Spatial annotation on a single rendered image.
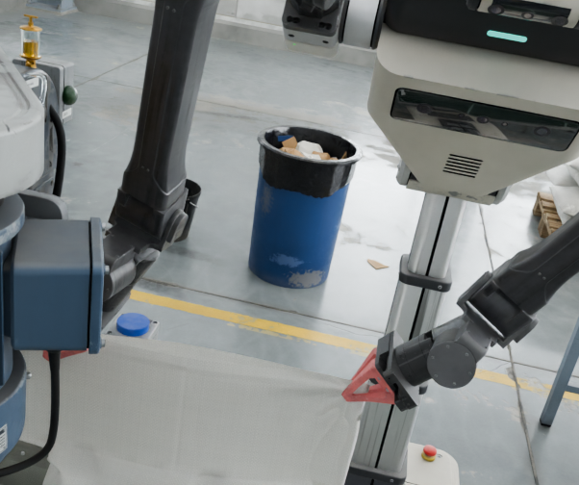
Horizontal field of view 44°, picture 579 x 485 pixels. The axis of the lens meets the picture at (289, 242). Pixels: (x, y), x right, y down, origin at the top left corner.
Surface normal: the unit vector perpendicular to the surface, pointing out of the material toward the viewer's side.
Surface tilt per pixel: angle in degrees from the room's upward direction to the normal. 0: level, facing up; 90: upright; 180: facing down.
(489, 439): 0
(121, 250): 14
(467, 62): 40
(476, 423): 0
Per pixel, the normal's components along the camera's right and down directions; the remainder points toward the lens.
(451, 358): -0.33, 0.17
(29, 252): 0.14, -0.89
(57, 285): 0.24, 0.45
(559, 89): 0.01, -0.43
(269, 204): -0.73, 0.22
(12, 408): 0.96, 0.25
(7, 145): 0.88, 0.33
